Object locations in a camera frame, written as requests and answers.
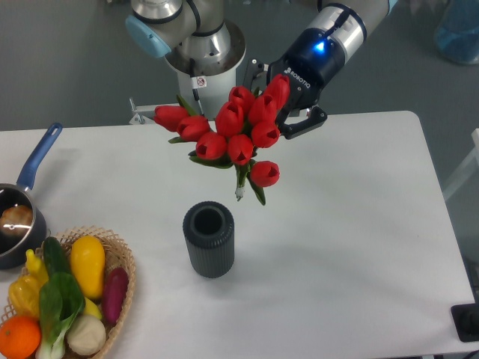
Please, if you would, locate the woven wicker basket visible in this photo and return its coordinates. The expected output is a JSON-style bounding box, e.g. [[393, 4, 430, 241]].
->
[[1, 227, 135, 358]]

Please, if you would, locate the black device at edge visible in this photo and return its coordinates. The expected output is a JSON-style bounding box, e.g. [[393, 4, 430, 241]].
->
[[451, 303, 478, 343]]

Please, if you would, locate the green cucumber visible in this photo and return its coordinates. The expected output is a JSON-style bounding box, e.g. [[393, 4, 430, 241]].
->
[[43, 236, 72, 277]]

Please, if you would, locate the blue translucent container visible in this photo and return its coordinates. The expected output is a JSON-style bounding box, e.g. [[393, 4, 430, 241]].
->
[[434, 0, 478, 65]]

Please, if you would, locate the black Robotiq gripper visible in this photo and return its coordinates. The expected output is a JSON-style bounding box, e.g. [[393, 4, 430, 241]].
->
[[242, 28, 344, 140]]

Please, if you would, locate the orange fruit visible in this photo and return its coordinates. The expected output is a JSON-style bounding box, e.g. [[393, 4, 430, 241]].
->
[[1, 316, 41, 359]]

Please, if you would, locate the purple eggplant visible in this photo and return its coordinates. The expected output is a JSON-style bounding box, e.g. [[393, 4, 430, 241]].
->
[[101, 267, 129, 325]]

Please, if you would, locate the green bok choy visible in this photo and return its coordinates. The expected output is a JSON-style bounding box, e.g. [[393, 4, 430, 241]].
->
[[35, 272, 85, 358]]

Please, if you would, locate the yellow squash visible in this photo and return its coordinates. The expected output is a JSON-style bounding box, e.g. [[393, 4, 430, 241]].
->
[[70, 236, 106, 301]]

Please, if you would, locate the dark grey ribbed vase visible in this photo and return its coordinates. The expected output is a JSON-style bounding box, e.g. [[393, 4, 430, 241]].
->
[[183, 201, 235, 278]]

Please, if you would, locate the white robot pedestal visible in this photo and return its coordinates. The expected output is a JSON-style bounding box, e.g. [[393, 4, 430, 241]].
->
[[129, 67, 248, 126]]

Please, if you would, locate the yellow bell pepper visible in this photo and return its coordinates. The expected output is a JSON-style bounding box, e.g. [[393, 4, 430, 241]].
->
[[8, 274, 40, 319]]

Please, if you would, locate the yellow banana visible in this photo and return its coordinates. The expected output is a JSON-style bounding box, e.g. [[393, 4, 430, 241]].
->
[[82, 298, 103, 320]]

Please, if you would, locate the white frame at right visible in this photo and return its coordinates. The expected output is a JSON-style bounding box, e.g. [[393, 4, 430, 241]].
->
[[442, 129, 478, 201]]

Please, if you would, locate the beige garlic bulb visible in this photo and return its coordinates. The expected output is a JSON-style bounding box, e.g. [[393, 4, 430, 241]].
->
[[67, 315, 106, 356]]

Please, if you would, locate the brown bread roll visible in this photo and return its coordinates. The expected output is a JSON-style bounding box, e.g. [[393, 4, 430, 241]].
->
[[1, 205, 33, 237]]

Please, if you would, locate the black cable on pedestal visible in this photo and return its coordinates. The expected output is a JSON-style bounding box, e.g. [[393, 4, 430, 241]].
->
[[189, 58, 206, 117]]

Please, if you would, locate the blue handled saucepan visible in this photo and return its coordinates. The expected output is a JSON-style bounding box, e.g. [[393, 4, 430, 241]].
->
[[1, 123, 63, 270]]

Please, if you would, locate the red tulip bouquet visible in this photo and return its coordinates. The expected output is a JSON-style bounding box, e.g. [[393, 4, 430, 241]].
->
[[153, 75, 290, 205]]

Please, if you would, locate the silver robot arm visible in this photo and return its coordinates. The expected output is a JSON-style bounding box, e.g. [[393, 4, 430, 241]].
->
[[125, 1, 396, 139]]

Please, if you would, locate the small yellow pepper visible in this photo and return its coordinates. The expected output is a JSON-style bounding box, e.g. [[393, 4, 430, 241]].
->
[[25, 249, 49, 286]]

